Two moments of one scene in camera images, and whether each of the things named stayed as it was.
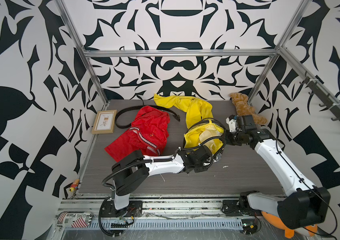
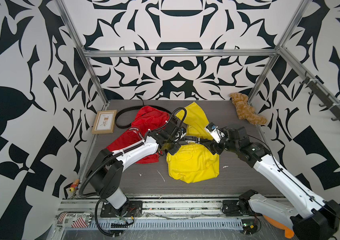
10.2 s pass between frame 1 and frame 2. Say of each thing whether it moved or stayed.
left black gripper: moved
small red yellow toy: stayed
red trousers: stayed
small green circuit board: stayed
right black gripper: moved
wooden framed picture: stayed
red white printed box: stayed
